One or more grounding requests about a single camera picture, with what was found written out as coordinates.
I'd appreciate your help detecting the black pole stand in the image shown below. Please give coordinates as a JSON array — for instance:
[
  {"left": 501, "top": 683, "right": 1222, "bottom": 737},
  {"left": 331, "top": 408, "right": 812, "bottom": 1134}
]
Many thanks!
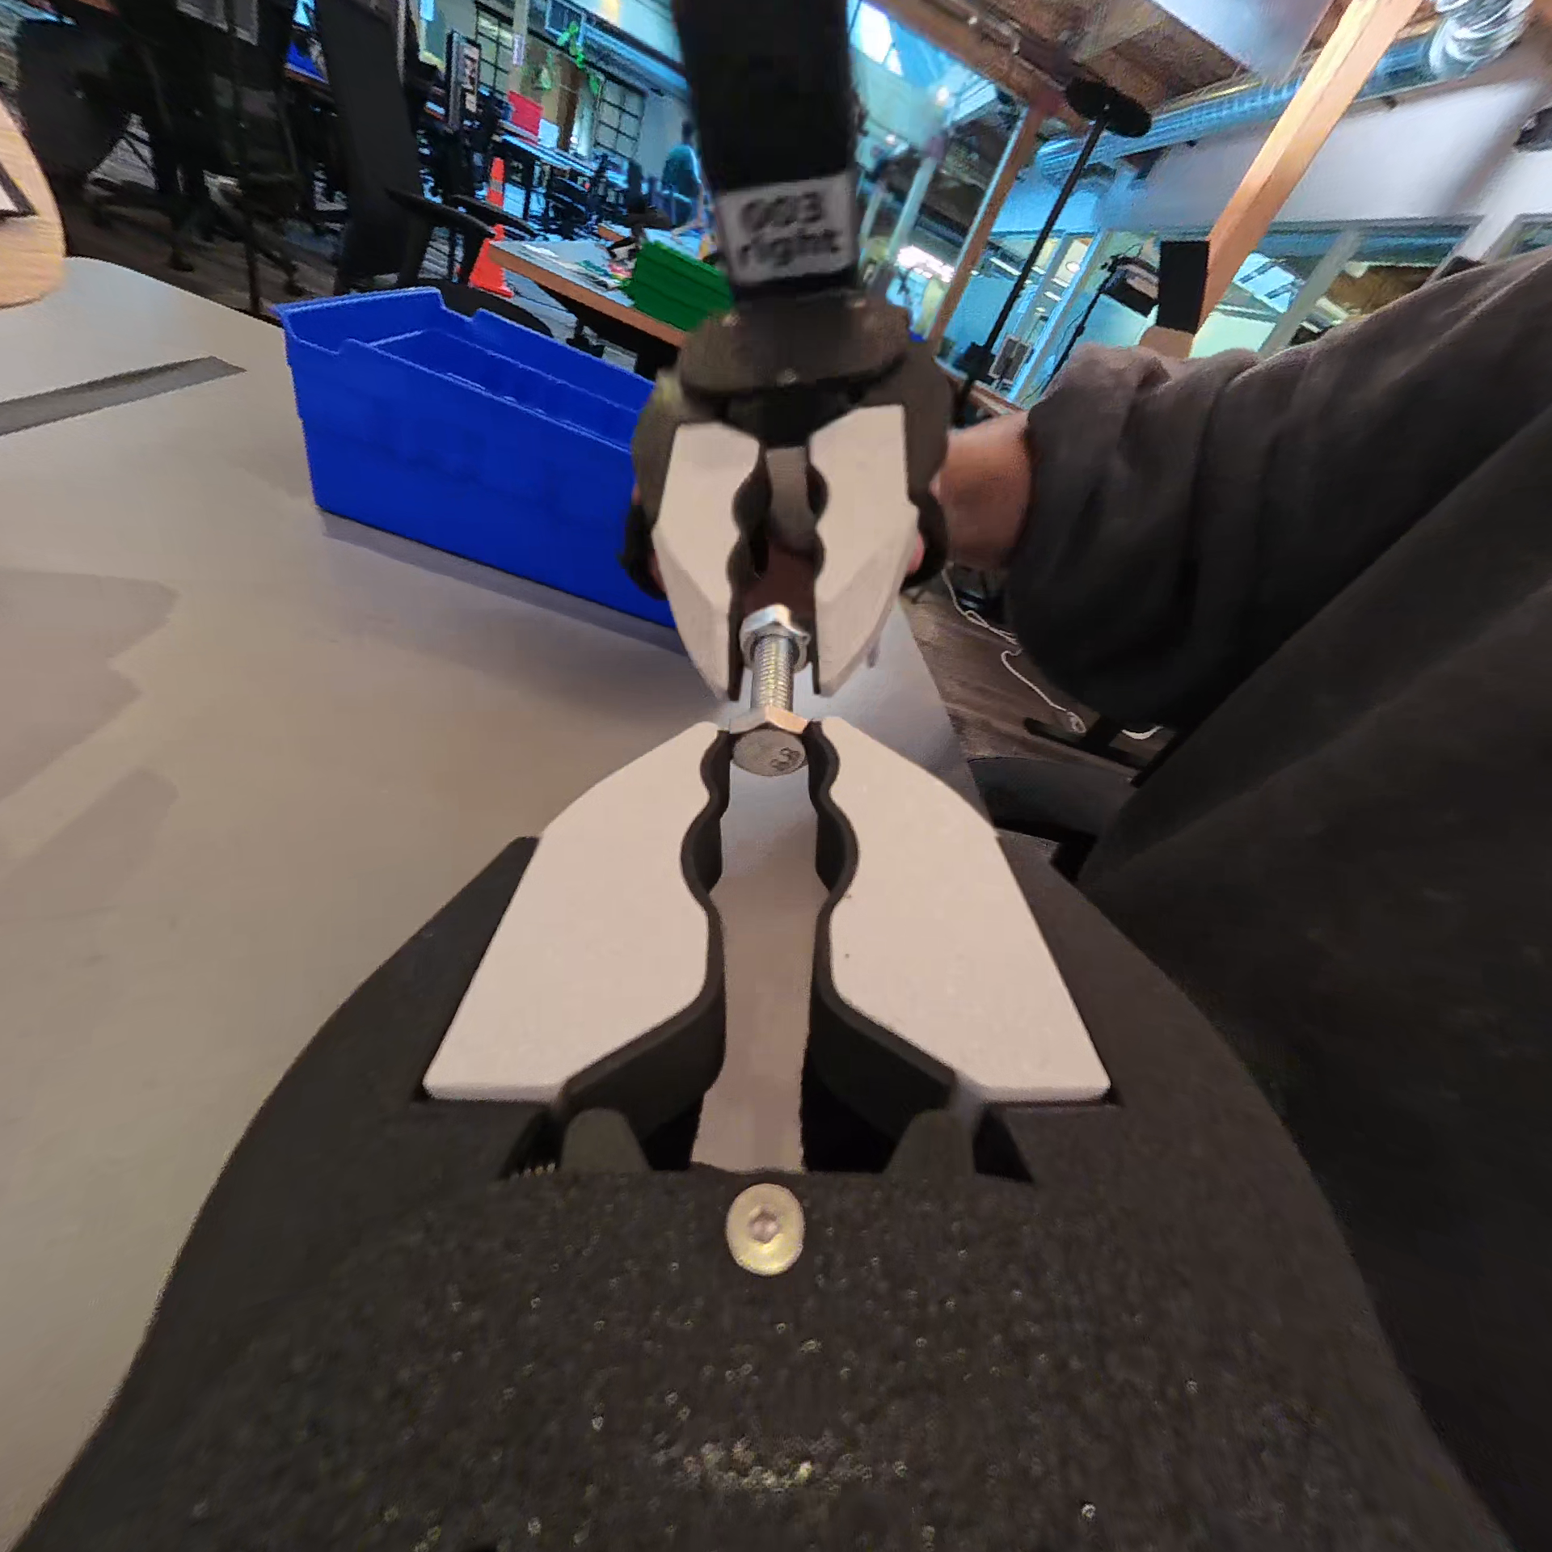
[{"left": 958, "top": 74, "right": 1157, "bottom": 390}]

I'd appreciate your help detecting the wooden table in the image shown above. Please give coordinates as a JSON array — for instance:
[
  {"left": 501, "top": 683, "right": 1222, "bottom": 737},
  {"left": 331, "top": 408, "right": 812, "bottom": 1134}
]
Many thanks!
[{"left": 498, "top": 231, "right": 734, "bottom": 356}]

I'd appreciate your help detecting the grey desk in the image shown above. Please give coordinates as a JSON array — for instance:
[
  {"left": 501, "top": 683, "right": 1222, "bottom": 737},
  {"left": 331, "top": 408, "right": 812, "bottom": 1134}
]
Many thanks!
[{"left": 0, "top": 255, "right": 997, "bottom": 1552}]

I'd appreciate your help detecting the orange traffic cone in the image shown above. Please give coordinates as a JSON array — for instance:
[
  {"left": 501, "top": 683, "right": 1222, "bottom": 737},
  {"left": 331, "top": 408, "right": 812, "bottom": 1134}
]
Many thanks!
[{"left": 466, "top": 159, "right": 522, "bottom": 297}]

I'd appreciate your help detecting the silver ventilation duct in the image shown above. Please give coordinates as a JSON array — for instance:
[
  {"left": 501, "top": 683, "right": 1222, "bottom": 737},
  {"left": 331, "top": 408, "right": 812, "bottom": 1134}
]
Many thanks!
[{"left": 1427, "top": 0, "right": 1552, "bottom": 79}]

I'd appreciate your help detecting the black office chair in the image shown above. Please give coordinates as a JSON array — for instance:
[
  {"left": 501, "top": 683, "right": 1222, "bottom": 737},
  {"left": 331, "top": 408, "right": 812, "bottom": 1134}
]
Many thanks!
[{"left": 311, "top": 0, "right": 564, "bottom": 331}]

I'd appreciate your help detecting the wooden beam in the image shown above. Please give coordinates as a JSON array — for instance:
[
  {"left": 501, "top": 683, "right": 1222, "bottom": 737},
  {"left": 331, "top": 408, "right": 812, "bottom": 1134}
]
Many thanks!
[{"left": 1200, "top": 0, "right": 1423, "bottom": 320}]

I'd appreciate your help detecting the person's right hand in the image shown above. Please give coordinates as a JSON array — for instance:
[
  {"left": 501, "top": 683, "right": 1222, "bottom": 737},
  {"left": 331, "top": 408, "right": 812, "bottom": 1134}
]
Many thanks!
[{"left": 913, "top": 414, "right": 1037, "bottom": 589}]

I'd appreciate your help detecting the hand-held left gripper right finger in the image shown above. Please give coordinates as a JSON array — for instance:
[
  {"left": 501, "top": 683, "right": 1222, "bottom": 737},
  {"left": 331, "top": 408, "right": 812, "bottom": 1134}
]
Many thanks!
[{"left": 782, "top": 719, "right": 1115, "bottom": 1145}]

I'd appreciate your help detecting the blue plastic bin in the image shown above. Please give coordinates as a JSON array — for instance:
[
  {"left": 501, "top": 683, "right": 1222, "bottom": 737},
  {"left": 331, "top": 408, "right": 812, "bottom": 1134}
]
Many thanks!
[{"left": 280, "top": 286, "right": 686, "bottom": 630}]

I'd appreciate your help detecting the silver bolt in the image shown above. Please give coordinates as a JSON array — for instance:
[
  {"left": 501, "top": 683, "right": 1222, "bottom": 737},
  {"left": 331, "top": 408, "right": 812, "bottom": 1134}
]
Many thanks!
[{"left": 719, "top": 674, "right": 823, "bottom": 783}]

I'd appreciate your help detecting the person's dark clothing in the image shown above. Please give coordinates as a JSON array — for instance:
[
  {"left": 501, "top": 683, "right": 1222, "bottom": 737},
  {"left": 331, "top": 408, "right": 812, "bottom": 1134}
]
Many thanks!
[{"left": 1069, "top": 414, "right": 1552, "bottom": 1552}]

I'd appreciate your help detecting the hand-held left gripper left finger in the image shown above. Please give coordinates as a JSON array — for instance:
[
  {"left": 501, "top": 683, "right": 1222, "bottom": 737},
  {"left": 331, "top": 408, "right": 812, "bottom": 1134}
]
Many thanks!
[{"left": 424, "top": 719, "right": 773, "bottom": 1145}]

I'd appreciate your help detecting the green crate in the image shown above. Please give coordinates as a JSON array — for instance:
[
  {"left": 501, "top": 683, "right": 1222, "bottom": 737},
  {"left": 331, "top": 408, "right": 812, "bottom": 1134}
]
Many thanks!
[{"left": 634, "top": 238, "right": 738, "bottom": 331}]

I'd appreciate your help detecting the person's right forearm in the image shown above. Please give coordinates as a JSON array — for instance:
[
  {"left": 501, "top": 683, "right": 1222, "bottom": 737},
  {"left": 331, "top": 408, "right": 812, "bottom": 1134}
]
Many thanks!
[{"left": 1002, "top": 244, "right": 1552, "bottom": 733}]

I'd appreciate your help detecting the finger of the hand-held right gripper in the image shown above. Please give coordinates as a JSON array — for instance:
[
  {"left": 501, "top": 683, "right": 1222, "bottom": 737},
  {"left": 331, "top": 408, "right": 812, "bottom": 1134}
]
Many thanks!
[
  {"left": 808, "top": 403, "right": 921, "bottom": 698},
  {"left": 649, "top": 403, "right": 779, "bottom": 706}
]

